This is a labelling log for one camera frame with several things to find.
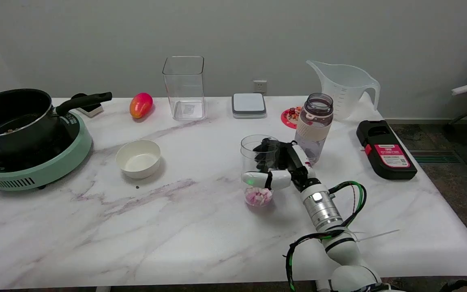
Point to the mint green induction cooker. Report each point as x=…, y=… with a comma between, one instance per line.
x=51, y=164

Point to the white table leg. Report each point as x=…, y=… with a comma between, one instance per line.
x=103, y=289

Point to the white round bowl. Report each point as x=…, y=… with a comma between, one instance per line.
x=138, y=160

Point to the red yellow mango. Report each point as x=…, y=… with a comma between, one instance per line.
x=140, y=105

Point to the floor vent grille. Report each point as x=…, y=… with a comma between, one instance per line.
x=434, y=156

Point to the pink round coaster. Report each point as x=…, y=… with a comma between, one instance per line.
x=288, y=118

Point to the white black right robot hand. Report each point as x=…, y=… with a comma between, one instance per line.
x=300, y=162

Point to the black box with pink label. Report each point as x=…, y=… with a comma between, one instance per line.
x=387, y=152

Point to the white wall outlet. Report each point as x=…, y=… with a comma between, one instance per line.
x=260, y=86

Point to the white grey square lid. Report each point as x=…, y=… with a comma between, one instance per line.
x=249, y=104

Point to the pink white candy pile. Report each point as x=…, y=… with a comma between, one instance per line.
x=258, y=196

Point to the clear square storage container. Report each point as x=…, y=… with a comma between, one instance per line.
x=185, y=87

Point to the clear plastic measuring jug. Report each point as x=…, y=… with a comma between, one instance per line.
x=345, y=91

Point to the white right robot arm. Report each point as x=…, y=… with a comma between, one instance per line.
x=322, y=209

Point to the clear round glass cup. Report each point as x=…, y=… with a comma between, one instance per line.
x=260, y=150

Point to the small white black device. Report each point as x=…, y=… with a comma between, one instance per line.
x=91, y=109

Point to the smoky bottle with beige sleeve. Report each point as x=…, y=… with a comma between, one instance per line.
x=314, y=125

